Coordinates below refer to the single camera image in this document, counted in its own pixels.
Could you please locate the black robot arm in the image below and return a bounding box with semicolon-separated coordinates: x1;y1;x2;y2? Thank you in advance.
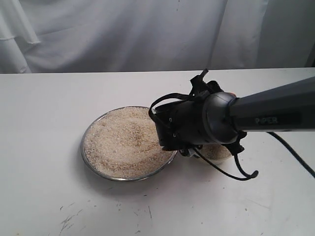
149;75;315;152

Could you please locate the steel plate of rice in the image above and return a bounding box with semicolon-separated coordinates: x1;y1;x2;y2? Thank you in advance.
80;106;176;182

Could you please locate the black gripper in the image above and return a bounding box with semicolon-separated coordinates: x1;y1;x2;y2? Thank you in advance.
228;131;247;156

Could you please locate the black camera cable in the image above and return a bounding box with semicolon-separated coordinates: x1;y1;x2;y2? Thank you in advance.
148;69;315;181

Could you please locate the white backdrop curtain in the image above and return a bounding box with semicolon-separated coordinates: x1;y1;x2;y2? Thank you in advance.
0;0;315;73

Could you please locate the white bowl of rice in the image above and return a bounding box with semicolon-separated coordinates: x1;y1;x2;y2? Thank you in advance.
199;144;232;165

